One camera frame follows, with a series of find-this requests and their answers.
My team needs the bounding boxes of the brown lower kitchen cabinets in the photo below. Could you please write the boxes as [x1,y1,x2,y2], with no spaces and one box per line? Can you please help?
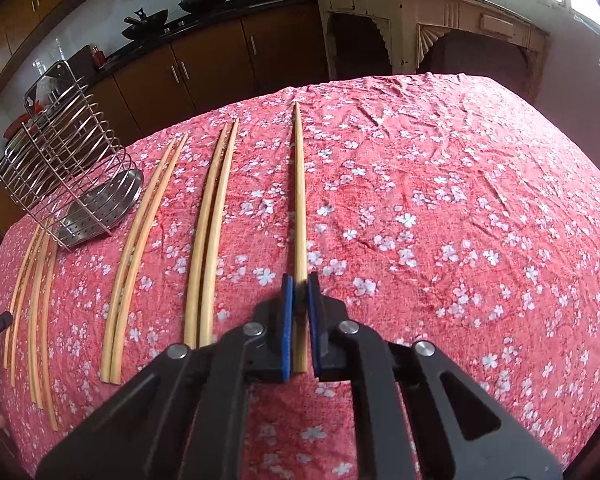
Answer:
[0,0,332,236]

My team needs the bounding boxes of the wooden chopstick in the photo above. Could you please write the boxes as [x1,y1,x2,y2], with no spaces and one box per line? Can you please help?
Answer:
[198,118,239,347]
[9,226,42,387]
[294,102,309,374]
[28,229,48,408]
[183,125,230,349]
[3,226,41,370]
[41,242,58,431]
[109,132,190,386]
[100,139,175,382]

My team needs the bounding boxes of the red floral tablecloth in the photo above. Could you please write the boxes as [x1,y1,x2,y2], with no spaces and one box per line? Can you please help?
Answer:
[0,75,600,479]

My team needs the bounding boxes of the cream wooden side table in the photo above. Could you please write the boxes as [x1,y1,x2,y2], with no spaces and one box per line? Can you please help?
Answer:
[317,0,548,103]

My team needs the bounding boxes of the black wok with handle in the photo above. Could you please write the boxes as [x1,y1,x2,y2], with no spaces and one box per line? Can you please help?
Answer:
[122,9,169,41]

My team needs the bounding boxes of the metal wire utensil holder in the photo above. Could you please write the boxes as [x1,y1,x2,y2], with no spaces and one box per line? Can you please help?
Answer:
[0,60,144,249]

